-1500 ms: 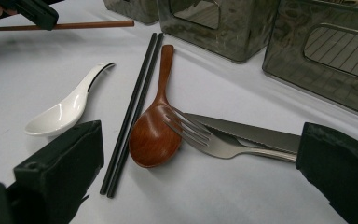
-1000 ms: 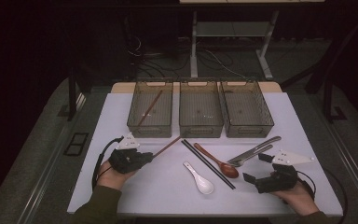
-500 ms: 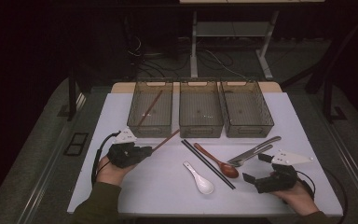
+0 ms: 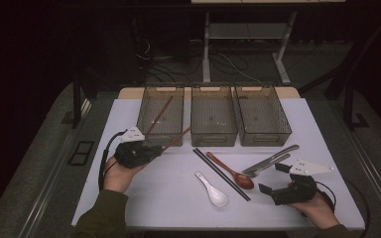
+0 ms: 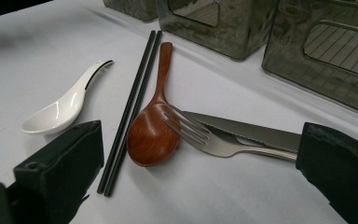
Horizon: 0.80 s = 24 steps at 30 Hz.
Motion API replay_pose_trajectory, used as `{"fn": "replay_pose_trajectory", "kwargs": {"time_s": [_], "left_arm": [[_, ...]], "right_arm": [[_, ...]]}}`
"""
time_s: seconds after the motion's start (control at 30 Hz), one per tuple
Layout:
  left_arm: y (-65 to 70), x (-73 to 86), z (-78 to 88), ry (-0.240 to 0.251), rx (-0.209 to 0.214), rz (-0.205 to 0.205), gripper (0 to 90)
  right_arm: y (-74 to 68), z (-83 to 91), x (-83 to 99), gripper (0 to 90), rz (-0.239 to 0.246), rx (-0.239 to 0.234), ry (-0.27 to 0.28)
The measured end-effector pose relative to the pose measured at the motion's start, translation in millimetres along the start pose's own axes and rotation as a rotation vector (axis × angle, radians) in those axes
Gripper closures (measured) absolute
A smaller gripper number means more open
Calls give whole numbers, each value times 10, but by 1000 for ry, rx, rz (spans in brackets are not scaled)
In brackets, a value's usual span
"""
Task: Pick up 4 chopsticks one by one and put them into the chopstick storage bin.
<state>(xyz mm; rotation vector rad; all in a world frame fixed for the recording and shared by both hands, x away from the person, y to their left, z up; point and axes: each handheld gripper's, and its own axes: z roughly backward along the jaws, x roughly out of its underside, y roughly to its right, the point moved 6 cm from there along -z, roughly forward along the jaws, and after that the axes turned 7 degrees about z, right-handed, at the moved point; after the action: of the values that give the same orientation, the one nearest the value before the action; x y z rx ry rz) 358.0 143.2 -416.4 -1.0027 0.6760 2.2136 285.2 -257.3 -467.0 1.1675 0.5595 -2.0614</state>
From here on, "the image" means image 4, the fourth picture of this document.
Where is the translucent grey plastic bin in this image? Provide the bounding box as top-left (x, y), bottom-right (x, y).
top-left (134, 82), bottom-right (186, 148)
top-left (232, 82), bottom-right (293, 148)
top-left (190, 82), bottom-right (239, 148)

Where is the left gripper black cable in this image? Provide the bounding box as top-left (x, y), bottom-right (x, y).
top-left (97, 130), bottom-right (128, 192)

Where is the black angled stand frame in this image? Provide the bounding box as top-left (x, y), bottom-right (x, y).
top-left (299, 16), bottom-right (381, 132)

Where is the person's right hand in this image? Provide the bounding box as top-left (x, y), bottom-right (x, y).
top-left (289, 193), bottom-right (341, 230)

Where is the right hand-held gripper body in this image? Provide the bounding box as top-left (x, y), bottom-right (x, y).
top-left (271, 159), bottom-right (334, 206)

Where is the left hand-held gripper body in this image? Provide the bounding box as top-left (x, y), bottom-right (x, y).
top-left (113, 126), bottom-right (153, 169)

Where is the white ceramic spoon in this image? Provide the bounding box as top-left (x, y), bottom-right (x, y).
top-left (193, 171), bottom-right (229, 208)

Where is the grey metal desk frame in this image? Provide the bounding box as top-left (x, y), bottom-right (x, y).
top-left (201, 11), bottom-right (297, 85)

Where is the brown wooden spoon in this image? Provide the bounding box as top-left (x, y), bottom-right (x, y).
top-left (205, 151), bottom-right (255, 190)

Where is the metal knife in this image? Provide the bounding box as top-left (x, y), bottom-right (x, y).
top-left (242, 144), bottom-right (301, 175)

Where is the black rectangular floor frame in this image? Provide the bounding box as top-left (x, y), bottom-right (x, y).
top-left (67, 140), bottom-right (95, 167)

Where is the bundle of floor cables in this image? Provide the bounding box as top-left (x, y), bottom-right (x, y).
top-left (135, 36), bottom-right (266, 84)

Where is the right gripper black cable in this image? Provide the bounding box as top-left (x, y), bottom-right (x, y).
top-left (316, 179), bottom-right (371, 238)

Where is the thin black stand post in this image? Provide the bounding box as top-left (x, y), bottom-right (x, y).
top-left (71, 75), bottom-right (84, 130)

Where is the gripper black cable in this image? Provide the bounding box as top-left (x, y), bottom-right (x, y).
top-left (316, 179), bottom-right (371, 238)
top-left (97, 130), bottom-right (128, 192)

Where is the metal fork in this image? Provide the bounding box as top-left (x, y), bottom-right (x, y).
top-left (249, 153), bottom-right (292, 179)

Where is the person's left hand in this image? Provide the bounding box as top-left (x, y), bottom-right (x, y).
top-left (102, 155), bottom-right (147, 194)

